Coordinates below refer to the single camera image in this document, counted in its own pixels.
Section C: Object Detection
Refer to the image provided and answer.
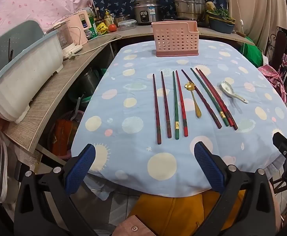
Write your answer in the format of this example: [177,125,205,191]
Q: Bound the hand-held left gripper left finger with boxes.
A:
[14,144,96,236]

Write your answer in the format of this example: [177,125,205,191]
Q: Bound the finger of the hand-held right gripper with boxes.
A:
[272,132,287,157]

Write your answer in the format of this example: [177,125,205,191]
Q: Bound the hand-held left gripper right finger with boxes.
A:
[194,142,276,236]

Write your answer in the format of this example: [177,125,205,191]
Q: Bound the green chopstick with gold band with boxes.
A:
[172,71,179,140]
[190,68,229,127]

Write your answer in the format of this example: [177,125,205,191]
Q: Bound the dark brown chopstick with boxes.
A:
[153,74,162,145]
[161,71,172,138]

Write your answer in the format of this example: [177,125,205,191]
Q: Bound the pink perforated utensil holder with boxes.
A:
[151,21,198,57]

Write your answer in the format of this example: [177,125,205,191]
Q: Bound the orange bag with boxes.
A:
[52,119,81,160]

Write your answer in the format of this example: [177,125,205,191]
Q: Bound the dark maroon chopstick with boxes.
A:
[181,69,222,129]
[199,69,238,131]

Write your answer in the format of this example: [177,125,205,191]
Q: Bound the yellow garment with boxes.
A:
[129,190,246,236]

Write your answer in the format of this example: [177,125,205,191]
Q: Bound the gold flower spoon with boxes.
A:
[184,81,202,118]

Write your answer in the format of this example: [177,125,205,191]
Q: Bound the pink floral cloth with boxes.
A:
[258,54,287,102]

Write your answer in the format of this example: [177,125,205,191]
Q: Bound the red chopstick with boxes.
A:
[195,68,234,126]
[176,70,189,137]

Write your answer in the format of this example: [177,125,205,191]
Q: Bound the white ceramic spoon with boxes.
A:
[220,81,249,104]

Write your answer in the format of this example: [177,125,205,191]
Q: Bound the green bag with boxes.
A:
[240,36,264,67]

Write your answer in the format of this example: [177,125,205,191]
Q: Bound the dark chair back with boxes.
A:
[269,28,287,65]

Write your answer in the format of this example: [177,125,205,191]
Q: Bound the white dish rack tub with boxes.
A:
[0,20,64,124]

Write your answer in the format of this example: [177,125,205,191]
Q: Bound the white blender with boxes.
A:
[46,21,84,60]

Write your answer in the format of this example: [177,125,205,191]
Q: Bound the blue bowl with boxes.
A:
[209,17,235,34]

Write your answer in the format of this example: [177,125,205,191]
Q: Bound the beige curtain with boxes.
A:
[226,0,287,52]

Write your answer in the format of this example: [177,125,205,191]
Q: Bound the pink electric kettle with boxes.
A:
[65,9,88,46]

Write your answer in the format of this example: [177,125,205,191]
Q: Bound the yellow snack packet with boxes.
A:
[96,23,109,35]

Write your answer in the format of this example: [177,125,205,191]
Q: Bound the green leafy vegetables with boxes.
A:
[206,8,235,22]

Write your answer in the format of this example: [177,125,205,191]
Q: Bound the clear plastic food container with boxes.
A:
[118,19,136,31]

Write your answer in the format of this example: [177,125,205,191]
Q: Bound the yellow oil bottle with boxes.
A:
[104,9,113,26]

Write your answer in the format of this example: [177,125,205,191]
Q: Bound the small pot with glass lid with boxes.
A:
[114,13,130,25]

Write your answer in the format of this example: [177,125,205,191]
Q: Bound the steel steamer pot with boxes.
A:
[172,0,205,21]

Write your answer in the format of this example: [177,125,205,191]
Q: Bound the steel rice cooker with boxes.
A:
[134,0,161,25]

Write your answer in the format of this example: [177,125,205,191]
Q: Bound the pink patterned cloth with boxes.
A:
[0,0,96,42]

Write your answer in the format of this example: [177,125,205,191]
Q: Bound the white power cable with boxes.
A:
[68,33,122,60]

